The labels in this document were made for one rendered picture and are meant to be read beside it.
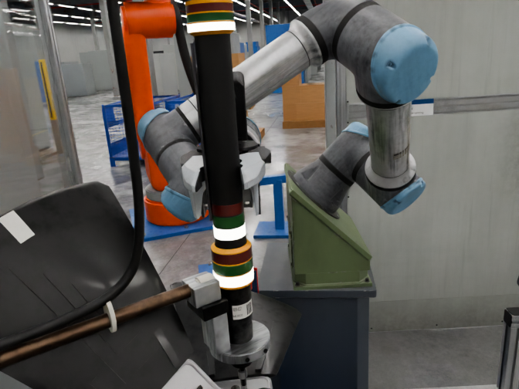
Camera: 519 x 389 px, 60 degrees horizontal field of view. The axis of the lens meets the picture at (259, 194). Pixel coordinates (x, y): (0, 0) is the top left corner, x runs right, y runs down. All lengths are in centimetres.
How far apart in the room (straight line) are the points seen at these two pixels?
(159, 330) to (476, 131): 218
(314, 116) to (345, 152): 856
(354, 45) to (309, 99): 890
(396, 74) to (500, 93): 177
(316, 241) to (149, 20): 351
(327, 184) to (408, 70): 47
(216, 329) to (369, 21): 55
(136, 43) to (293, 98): 573
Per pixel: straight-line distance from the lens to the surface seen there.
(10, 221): 50
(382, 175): 106
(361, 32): 81
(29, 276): 48
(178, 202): 72
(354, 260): 118
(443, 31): 239
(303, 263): 116
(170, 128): 80
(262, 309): 75
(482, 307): 290
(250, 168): 44
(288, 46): 84
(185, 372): 50
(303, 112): 972
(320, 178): 118
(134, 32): 442
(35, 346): 44
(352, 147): 117
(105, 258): 50
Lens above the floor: 159
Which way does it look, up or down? 18 degrees down
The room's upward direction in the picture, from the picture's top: 4 degrees counter-clockwise
